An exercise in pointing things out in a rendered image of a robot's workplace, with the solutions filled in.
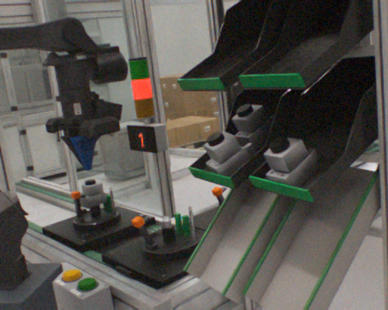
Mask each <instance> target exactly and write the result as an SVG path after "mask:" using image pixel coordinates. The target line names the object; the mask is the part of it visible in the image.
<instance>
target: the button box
mask: <svg viewBox="0 0 388 310"><path fill-rule="evenodd" d="M62 267H63V272H62V273H61V274H60V275H59V276H58V277H57V278H56V279H55V281H53V286H54V290H55V296H56V300H57V304H58V305H59V306H61V307H62V308H64V309H66V310H114V307H113V302H112V292H111V287H110V285H108V284H106V283H104V282H102V281H100V280H98V279H97V278H95V277H93V276H91V275H90V274H88V273H86V272H84V271H83V270H81V276H80V277H79V279H77V280H73V281H64V280H63V276H62V275H63V274H64V273H65V271H67V270H69V269H77V270H80V269H78V268H76V267H74V266H73V265H71V264H69V263H67V262H66V261H63V262H62ZM84 278H95V279H96V284H97V286H96V287H94V288H92V289H89V290H80V289H78V282H79V281H80V280H82V279H84Z"/></svg>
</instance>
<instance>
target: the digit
mask: <svg viewBox="0 0 388 310"><path fill-rule="evenodd" d="M135 135H136V140H137V149H141V150H148V148H147V143H146V133H145V128H135Z"/></svg>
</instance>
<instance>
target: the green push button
mask: <svg viewBox="0 0 388 310"><path fill-rule="evenodd" d="M96 286H97V284H96V279H95V278H84V279H82V280H80V281H79V282H78V289H80V290H89V289H92V288H94V287H96Z"/></svg>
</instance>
